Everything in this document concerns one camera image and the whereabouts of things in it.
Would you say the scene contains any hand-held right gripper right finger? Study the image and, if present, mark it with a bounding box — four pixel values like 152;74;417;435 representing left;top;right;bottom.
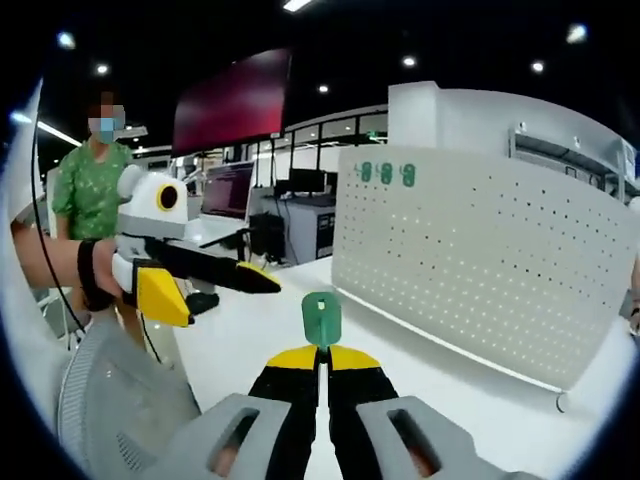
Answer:
327;344;534;480

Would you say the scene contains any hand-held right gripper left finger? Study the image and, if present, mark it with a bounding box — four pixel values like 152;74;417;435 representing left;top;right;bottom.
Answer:
166;344;321;480

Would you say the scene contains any white pegboard mounting plate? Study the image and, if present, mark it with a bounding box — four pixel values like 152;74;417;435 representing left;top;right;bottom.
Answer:
330;144;639;414

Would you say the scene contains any person's left hand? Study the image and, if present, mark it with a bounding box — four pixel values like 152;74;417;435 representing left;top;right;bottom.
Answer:
93;239;124;301

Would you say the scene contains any black curved object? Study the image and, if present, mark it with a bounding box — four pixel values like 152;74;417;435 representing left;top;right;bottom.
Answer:
184;292;221;316

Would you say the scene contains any purple-screen monitor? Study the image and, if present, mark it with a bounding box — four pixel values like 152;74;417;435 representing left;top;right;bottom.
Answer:
199;160;257;222

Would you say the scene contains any grey equipment cabinet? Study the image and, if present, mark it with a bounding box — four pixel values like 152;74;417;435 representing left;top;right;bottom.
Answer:
259;192;337;264

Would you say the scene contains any white mesh chair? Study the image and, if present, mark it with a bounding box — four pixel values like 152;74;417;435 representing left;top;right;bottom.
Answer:
54;319;204;480

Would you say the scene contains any large red screen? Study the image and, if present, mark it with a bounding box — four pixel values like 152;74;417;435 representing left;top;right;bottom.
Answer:
171;47;294;159

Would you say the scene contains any grey metal shelf rack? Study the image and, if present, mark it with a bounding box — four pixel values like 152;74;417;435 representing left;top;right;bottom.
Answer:
507;119;640;201

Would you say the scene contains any black wrist strap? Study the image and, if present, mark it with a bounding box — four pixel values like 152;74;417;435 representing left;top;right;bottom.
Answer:
76;239;117;312

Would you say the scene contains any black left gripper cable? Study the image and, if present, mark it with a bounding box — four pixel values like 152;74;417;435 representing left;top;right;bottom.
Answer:
29;112;94;334

